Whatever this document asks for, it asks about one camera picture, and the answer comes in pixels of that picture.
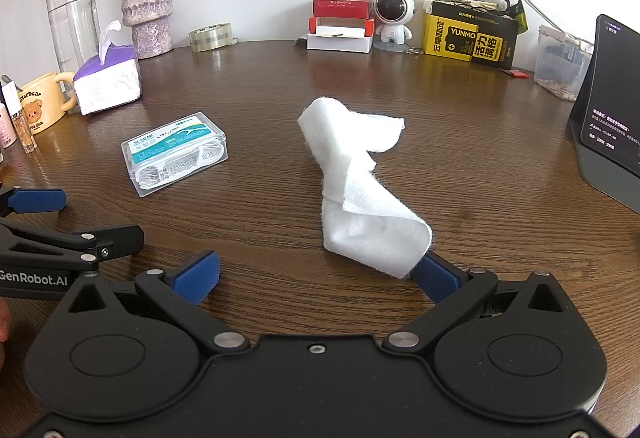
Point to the person's left hand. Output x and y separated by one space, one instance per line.
3 323

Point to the pink cosmetic bottle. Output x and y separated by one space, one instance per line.
6 128

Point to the white cleaning cloth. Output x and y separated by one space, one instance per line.
350 158

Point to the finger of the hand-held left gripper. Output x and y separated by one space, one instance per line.
37 200
120 238

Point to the clear tape roll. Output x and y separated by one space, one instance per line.
212 38

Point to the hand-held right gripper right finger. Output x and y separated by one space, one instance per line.
435 280

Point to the small glass bottle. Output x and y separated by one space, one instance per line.
27 133

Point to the small red packet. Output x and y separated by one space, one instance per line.
516 74

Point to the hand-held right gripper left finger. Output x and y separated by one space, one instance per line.
197 275

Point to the yellow bear mug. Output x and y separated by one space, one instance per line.
40 103

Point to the clear glass vase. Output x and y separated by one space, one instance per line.
70 18

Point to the clear plastic floss pick box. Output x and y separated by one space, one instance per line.
175 153

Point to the yellow black box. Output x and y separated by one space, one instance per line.
450 38

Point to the purple white tissue pack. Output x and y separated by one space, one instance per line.
107 83

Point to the clear lidded storage container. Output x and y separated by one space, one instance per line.
560 63

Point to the white cosmetic tube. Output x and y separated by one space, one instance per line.
8 96

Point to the green black packet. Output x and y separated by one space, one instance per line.
520 16

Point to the open red white box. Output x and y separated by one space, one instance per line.
340 38

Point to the black tablet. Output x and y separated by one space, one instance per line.
617 78

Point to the white astronaut figure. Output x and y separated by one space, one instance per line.
394 16

